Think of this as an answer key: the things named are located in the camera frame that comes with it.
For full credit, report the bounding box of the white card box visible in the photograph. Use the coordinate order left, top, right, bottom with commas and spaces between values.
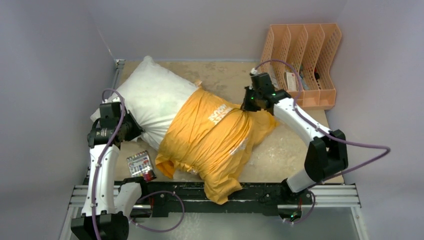
284, 71, 298, 92

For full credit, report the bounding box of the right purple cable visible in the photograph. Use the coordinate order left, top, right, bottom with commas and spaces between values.
253, 59, 392, 185

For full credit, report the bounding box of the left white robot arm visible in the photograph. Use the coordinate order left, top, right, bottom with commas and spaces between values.
70, 102, 149, 240

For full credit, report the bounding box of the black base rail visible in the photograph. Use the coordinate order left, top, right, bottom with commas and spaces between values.
130, 181, 313, 220

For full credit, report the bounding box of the colourful marker pack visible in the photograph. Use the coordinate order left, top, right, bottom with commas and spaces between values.
126, 150, 157, 182

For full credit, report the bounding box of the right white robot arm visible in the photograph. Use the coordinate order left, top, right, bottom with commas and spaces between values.
241, 69, 349, 204

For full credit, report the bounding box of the peach plastic file organizer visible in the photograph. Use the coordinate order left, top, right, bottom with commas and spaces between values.
258, 23, 342, 110

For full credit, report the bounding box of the small paper packet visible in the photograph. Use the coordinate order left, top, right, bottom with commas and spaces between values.
267, 65, 280, 90

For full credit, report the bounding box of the white pillow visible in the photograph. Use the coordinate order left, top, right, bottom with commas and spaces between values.
107, 56, 198, 150

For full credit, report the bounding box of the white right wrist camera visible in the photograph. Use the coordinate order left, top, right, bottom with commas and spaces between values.
249, 68, 259, 76

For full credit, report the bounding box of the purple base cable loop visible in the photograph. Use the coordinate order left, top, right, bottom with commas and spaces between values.
128, 191, 185, 234

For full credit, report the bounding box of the orange Mickey Mouse pillowcase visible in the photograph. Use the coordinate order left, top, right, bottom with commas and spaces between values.
155, 88, 278, 205

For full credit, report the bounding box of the aluminium frame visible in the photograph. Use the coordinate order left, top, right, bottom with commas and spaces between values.
70, 68, 350, 240

